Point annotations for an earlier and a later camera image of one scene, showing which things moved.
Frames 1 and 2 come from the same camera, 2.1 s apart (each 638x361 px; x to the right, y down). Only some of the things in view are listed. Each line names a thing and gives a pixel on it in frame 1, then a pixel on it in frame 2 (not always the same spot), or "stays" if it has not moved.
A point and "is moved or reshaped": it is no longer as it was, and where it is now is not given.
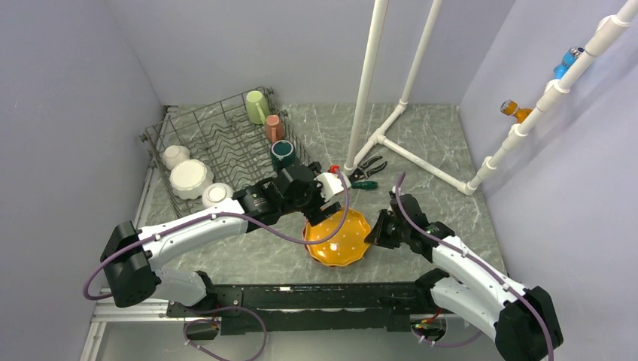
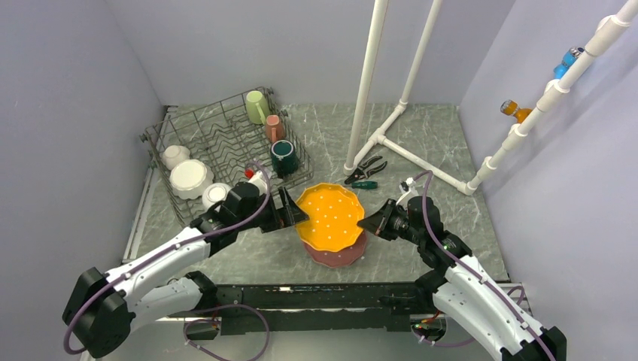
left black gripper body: [310, 204] -> [269, 218]
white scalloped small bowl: [173, 155] stays
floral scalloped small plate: [190, 177] stays
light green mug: [257, 107] stays
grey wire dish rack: [198, 159] stays
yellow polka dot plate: [344, 246] is moved or reshaped
